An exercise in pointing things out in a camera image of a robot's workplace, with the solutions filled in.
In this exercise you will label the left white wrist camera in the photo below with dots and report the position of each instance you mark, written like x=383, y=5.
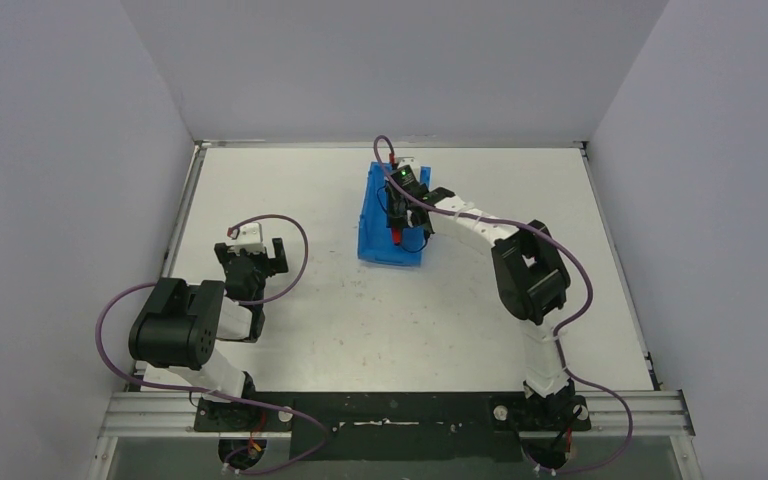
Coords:
x=247, y=238

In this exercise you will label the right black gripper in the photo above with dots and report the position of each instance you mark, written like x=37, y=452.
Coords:
x=392, y=220

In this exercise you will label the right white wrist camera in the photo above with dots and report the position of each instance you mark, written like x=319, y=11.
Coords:
x=402, y=161

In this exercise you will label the blue plastic bin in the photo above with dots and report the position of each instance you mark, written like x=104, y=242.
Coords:
x=375, y=241

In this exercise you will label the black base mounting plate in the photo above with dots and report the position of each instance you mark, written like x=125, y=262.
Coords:
x=393, y=426

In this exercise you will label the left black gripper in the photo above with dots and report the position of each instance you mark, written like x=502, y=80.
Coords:
x=251, y=261

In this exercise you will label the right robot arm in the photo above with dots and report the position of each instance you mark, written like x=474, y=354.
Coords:
x=530, y=276

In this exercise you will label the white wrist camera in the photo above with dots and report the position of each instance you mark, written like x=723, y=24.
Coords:
x=247, y=238
x=402, y=161

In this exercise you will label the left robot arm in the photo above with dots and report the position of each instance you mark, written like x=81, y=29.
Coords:
x=179, y=325

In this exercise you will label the aluminium front rail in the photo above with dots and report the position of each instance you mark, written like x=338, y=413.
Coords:
x=171, y=415

